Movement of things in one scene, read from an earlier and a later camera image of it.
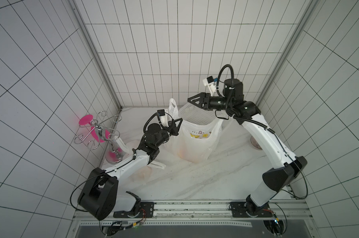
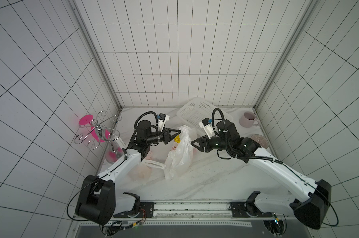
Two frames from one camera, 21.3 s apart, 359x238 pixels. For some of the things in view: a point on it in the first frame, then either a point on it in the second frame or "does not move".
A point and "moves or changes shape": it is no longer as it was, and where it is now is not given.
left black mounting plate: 147,210 does not move
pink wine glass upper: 86,119 does not move
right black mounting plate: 239,209 does not move
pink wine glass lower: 100,133 does not move
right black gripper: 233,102 to 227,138
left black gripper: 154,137 to 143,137
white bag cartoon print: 194,143 moves or changes shape
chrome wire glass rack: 100,134 does not move
